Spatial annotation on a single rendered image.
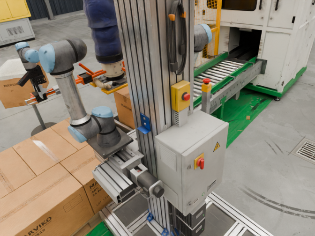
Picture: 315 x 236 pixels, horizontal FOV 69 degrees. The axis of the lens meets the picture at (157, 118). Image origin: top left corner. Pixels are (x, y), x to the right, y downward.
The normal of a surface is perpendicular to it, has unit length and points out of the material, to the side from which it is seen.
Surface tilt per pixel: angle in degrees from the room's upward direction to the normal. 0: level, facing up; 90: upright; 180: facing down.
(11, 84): 90
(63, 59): 85
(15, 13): 90
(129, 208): 0
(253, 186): 0
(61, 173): 0
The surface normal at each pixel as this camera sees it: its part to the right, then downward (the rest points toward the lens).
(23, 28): 0.66, 0.39
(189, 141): -0.07, -0.82
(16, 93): 0.18, 0.55
